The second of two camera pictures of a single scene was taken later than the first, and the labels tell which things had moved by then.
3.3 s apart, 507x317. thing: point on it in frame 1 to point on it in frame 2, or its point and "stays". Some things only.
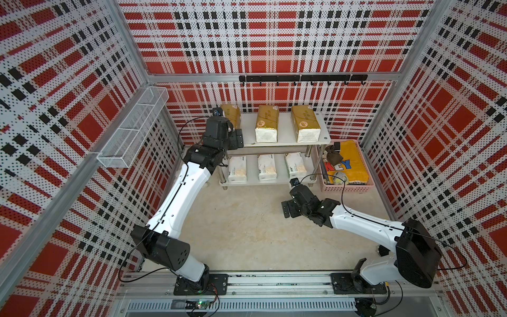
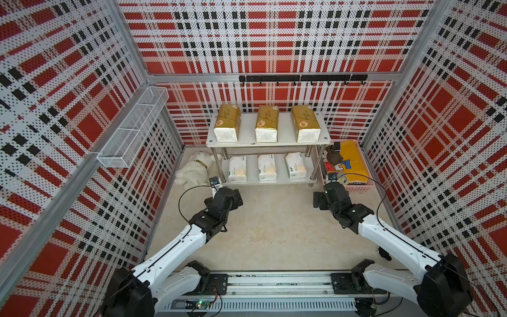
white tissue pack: x=237 y=171 stays
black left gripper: x=234 y=143 to x=239 y=201
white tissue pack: x=295 y=165 stays
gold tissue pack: x=306 y=127 stays
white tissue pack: x=267 y=170 stays
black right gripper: x=291 y=204 to x=321 y=197
